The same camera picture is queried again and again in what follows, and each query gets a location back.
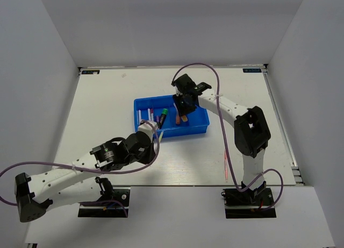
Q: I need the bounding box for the orange grey highlighter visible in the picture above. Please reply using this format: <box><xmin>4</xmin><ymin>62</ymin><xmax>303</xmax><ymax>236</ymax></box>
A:
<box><xmin>175</xmin><ymin>113</ymin><xmax>181</xmax><ymax>125</ymax></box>

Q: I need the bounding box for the green black highlighter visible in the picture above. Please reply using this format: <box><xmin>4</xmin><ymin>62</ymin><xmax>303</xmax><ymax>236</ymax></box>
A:
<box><xmin>159</xmin><ymin>108</ymin><xmax>168</xmax><ymax>128</ymax></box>

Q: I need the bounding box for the purple black highlighter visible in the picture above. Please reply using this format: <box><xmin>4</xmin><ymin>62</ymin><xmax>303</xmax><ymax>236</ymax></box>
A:
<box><xmin>154</xmin><ymin>116</ymin><xmax>159</xmax><ymax>127</ymax></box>

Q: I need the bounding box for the magenta capped white marker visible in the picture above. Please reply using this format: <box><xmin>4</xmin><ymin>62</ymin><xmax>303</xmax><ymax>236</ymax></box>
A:
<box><xmin>150</xmin><ymin>108</ymin><xmax>154</xmax><ymax>121</ymax></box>

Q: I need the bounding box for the thin pink highlighter pen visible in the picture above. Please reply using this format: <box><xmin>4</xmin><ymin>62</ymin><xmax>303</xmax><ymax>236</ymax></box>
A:
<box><xmin>224</xmin><ymin>151</ymin><xmax>228</xmax><ymax>183</ymax></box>

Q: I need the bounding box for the thin yellow highlighter pen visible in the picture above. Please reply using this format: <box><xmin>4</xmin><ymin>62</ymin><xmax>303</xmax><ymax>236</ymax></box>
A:
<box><xmin>159</xmin><ymin>131</ymin><xmax>164</xmax><ymax>143</ymax></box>

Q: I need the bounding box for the pink capped white marker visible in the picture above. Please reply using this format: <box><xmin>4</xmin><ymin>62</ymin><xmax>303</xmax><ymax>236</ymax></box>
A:
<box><xmin>147</xmin><ymin>108</ymin><xmax>151</xmax><ymax>121</ymax></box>

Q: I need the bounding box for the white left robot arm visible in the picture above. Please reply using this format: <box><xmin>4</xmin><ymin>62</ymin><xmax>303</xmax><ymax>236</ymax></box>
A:
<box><xmin>15</xmin><ymin>131</ymin><xmax>156</xmax><ymax>223</ymax></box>

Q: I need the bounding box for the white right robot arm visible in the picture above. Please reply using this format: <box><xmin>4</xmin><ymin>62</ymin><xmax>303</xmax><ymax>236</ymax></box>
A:
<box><xmin>171</xmin><ymin>74</ymin><xmax>271</xmax><ymax>204</ymax></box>

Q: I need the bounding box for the blue plastic divided tray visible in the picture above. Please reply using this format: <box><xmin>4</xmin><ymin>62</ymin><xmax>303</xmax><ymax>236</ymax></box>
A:
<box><xmin>133</xmin><ymin>95</ymin><xmax>210</xmax><ymax>138</ymax></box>

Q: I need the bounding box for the right corner label sticker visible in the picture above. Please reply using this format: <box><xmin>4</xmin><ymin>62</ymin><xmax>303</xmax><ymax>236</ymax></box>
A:
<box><xmin>242</xmin><ymin>68</ymin><xmax>262</xmax><ymax>73</ymax></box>

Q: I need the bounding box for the corner label sticker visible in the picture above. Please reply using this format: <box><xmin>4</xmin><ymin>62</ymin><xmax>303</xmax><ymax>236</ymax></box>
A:
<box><xmin>242</xmin><ymin>68</ymin><xmax>262</xmax><ymax>73</ymax></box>
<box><xmin>81</xmin><ymin>70</ymin><xmax>100</xmax><ymax>75</ymax></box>

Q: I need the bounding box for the left corner label sticker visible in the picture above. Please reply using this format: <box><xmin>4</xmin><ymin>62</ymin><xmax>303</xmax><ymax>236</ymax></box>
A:
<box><xmin>81</xmin><ymin>70</ymin><xmax>100</xmax><ymax>75</ymax></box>

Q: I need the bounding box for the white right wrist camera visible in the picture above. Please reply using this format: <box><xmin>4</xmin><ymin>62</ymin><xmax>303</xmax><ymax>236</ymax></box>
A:
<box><xmin>175</xmin><ymin>86</ymin><xmax>183</xmax><ymax>96</ymax></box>

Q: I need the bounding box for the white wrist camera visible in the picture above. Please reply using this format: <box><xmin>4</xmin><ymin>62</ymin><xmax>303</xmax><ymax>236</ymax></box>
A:
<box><xmin>175</xmin><ymin>86</ymin><xmax>183</xmax><ymax>96</ymax></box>
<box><xmin>137</xmin><ymin>121</ymin><xmax>159</xmax><ymax>139</ymax></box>

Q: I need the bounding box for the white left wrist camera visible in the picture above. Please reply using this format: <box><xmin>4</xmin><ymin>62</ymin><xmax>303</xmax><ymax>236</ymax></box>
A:
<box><xmin>137</xmin><ymin>121</ymin><xmax>159</xmax><ymax>139</ymax></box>

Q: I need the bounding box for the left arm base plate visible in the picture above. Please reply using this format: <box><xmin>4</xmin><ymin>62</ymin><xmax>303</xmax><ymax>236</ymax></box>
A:
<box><xmin>78</xmin><ymin>187</ymin><xmax>131</xmax><ymax>218</ymax></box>

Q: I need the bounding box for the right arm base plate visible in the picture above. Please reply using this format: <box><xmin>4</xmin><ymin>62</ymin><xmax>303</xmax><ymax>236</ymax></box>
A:
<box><xmin>221</xmin><ymin>188</ymin><xmax>277</xmax><ymax>219</ymax></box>

